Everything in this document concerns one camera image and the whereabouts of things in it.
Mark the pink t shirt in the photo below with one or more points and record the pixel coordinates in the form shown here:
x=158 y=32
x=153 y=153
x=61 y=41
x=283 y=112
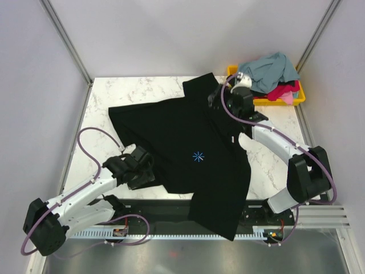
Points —
x=287 y=97

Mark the aluminium corner post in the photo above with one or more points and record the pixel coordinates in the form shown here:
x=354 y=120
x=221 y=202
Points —
x=319 y=31
x=60 y=29

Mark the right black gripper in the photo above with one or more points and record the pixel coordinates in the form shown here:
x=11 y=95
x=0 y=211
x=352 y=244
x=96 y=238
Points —
x=215 y=97

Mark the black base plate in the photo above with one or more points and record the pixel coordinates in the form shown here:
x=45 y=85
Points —
x=170 y=217

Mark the grey blue t shirt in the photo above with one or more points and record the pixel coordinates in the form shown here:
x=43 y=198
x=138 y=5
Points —
x=268 y=71

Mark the red t shirt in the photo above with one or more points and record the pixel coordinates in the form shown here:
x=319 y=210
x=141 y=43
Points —
x=283 y=87

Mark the aluminium frame rail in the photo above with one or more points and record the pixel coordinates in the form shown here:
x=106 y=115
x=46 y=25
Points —
x=322 y=216

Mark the left aluminium corner post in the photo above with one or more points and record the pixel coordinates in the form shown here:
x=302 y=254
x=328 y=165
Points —
x=60 y=29

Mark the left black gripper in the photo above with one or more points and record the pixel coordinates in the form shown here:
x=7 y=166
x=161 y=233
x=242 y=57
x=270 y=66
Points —
x=147 y=176

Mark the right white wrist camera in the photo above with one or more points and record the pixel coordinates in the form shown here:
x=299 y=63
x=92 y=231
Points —
x=243 y=80

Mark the black t shirt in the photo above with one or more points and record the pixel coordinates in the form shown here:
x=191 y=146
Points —
x=196 y=151

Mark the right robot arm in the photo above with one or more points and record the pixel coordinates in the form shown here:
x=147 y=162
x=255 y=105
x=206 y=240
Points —
x=308 y=169

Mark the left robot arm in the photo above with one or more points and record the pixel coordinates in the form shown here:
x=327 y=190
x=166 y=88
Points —
x=49 y=224

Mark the right aluminium corner post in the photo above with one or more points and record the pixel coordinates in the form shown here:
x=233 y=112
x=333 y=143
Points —
x=319 y=31

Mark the yellow plastic bin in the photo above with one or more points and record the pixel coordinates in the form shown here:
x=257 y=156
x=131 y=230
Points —
x=231 y=69

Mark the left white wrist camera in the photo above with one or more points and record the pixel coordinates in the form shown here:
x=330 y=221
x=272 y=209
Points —
x=128 y=149

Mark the white slotted cable duct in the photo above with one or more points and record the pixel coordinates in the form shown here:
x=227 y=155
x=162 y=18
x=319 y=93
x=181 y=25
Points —
x=109 y=232

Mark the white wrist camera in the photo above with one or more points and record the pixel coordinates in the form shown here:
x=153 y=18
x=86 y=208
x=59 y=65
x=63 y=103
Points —
x=243 y=80
x=128 y=149

